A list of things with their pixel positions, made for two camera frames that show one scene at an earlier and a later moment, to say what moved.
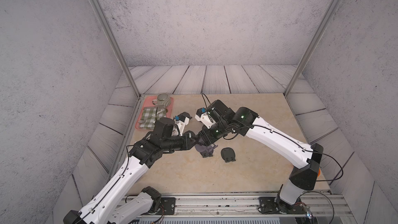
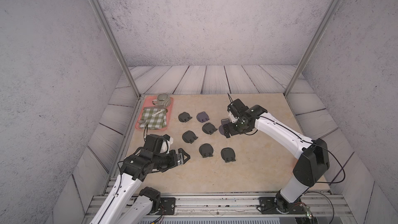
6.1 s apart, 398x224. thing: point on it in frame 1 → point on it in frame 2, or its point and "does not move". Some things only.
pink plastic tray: [147, 102] does not move
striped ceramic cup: [162, 100] does not move
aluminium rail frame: [323, 205] does not move
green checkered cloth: [150, 115] does not move
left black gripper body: [177, 143] → [164, 161]
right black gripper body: [215, 133] → [236, 128]
